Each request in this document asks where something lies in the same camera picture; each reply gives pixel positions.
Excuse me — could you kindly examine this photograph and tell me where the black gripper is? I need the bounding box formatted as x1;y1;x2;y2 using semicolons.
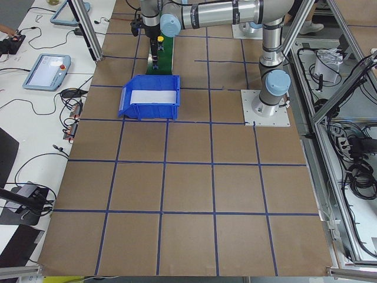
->
144;25;161;70

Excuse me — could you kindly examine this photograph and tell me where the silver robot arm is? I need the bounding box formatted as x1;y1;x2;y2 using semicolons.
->
131;1;293;117

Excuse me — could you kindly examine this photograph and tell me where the green conveyor belt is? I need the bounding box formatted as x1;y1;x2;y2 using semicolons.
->
146;34;174;75

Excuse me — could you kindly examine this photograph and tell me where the blue bin left side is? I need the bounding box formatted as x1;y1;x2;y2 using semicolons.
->
118;75;180;120

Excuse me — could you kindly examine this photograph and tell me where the white foam pad left bin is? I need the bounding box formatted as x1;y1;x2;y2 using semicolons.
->
130;90;177;104

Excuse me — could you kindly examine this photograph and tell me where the black power adapter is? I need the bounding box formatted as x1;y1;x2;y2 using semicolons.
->
74;28;83;36

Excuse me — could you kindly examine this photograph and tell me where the teach pendant near right bin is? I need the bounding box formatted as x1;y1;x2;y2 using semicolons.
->
50;1;78;27

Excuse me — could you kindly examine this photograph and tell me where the teach pendant bin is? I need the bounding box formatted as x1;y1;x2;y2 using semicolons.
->
22;54;71;91
50;1;78;27

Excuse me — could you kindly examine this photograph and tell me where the teach pendant near left bin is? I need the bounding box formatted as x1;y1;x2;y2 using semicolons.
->
22;54;71;91

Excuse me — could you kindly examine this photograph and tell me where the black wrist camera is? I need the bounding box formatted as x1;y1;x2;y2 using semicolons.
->
130;18;143;37

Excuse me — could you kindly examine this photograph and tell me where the aluminium frame post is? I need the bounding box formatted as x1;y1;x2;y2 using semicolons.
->
67;0;103;62

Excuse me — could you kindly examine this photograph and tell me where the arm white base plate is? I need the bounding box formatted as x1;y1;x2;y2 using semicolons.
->
241;90;290;127
232;22;263;40

